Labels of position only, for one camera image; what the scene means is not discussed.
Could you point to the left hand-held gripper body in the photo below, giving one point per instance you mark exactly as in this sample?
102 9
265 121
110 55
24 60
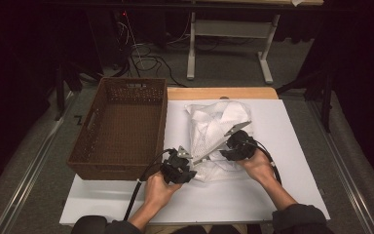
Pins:
175 165

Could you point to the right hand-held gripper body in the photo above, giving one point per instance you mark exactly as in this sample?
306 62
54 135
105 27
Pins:
243 146

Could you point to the white mesh laundry bag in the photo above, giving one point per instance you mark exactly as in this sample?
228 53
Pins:
204 139

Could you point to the white shirt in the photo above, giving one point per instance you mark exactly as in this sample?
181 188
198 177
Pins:
237 113

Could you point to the brown woven basket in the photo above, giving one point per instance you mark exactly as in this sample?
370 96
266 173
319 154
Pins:
123 136

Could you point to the person's right hand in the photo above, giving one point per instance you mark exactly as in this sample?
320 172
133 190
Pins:
258 167

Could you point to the person's left hand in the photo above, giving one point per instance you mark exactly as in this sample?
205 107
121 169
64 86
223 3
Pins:
160 190

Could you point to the black metal stand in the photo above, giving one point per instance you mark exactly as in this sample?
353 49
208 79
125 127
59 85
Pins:
327 97
60 91

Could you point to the metal floor rail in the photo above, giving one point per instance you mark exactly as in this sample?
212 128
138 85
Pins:
347 182
32 178

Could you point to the white metal desk frame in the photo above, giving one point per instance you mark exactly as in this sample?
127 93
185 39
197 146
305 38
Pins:
230 29

